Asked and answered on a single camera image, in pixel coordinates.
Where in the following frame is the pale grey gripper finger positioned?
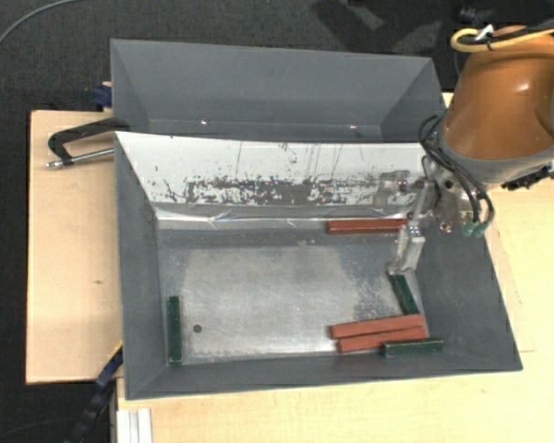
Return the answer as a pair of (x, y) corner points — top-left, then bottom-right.
(402, 227), (427, 274)
(386, 226), (413, 277)

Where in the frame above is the dark green flat block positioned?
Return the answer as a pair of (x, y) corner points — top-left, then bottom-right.
(379, 338), (445, 359)
(387, 272), (421, 317)
(165, 294), (185, 366)

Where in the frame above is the red-brown flat block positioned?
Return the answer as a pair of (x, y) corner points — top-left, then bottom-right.
(328, 313), (427, 340)
(325, 218), (410, 236)
(335, 326), (430, 354)

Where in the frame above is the grey metal bin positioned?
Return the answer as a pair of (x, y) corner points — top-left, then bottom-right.
(109, 38), (524, 401)

